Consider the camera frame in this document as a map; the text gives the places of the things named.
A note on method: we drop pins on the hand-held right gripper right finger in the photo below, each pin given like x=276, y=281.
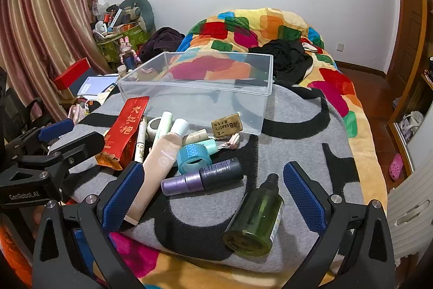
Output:
x=304, y=197

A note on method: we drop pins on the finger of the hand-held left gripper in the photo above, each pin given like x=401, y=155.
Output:
x=55, y=130
x=81, y=145

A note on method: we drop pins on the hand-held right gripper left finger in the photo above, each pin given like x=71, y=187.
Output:
x=123, y=197

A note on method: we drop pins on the red tea packet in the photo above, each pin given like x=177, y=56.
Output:
x=125, y=130

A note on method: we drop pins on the green glass bottle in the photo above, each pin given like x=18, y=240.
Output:
x=257, y=218

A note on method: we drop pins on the teal tape roll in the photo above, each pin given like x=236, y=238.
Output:
x=184, y=157

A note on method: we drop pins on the light green tube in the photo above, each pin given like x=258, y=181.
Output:
x=164, y=124

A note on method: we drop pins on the purple spray bottle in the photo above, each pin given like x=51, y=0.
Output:
x=209, y=174

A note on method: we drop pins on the pink hair clip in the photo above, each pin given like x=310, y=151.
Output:
x=235, y=140

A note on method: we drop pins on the small mint bottle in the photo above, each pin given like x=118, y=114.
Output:
x=210, y=146

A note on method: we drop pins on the clear plastic storage box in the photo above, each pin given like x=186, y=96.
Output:
x=203, y=99

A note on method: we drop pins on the slim white tube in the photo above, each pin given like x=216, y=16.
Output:
x=140, y=143

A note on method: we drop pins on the grey black patterned blanket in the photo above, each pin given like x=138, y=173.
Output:
x=294, y=140

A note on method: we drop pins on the red box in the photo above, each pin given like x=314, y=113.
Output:
x=72, y=74

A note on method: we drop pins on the blue white notebook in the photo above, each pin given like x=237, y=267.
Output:
x=96, y=84

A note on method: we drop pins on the clear tape roll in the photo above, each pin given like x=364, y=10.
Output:
x=154, y=132

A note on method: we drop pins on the pink clog shoe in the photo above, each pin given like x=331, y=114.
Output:
x=395, y=167

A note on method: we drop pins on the green patterned storage box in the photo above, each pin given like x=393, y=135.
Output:
x=111, y=48

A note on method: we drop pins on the pink bunny figurine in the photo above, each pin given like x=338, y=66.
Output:
x=128, y=53

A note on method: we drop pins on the brown printed eraser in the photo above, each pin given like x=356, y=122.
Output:
x=226, y=125

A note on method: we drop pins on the white plastic chair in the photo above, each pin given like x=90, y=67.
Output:
x=412, y=207

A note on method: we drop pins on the wooden shelf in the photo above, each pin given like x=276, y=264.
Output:
x=395, y=136

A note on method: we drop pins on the striped pink curtain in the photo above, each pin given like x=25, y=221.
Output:
x=40, y=21

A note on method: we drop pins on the colourful patchwork quilt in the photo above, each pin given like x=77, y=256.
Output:
x=338, y=79

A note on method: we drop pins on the white bag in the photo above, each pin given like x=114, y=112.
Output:
x=411, y=124

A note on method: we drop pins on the dark purple clothes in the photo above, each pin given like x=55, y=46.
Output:
x=162, y=40

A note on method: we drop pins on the black clothes pile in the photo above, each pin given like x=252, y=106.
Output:
x=287, y=58

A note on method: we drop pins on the grey plush pillow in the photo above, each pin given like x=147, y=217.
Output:
x=145, y=9

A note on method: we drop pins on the wooden door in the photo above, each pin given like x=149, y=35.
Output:
x=406, y=21

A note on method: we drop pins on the wall socket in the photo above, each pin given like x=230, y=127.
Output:
x=340, y=46

